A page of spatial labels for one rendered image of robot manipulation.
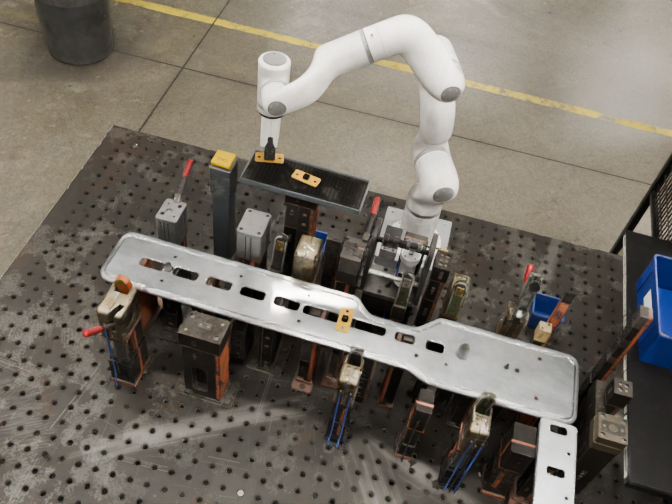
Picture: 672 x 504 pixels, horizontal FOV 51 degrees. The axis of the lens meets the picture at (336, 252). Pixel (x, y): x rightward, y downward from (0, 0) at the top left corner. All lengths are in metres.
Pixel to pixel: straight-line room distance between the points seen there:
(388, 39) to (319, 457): 1.17
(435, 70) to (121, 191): 1.35
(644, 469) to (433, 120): 1.07
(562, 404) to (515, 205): 2.09
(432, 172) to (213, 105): 2.28
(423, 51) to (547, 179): 2.42
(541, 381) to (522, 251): 0.82
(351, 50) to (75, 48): 2.85
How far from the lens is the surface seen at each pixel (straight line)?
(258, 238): 2.02
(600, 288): 2.75
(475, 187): 3.98
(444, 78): 1.88
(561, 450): 1.96
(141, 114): 4.18
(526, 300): 2.02
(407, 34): 1.85
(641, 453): 2.01
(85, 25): 4.42
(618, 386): 2.03
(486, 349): 2.04
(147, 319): 2.31
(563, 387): 2.06
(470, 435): 1.86
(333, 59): 1.85
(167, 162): 2.84
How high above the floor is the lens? 2.62
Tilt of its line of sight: 49 degrees down
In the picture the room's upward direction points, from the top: 10 degrees clockwise
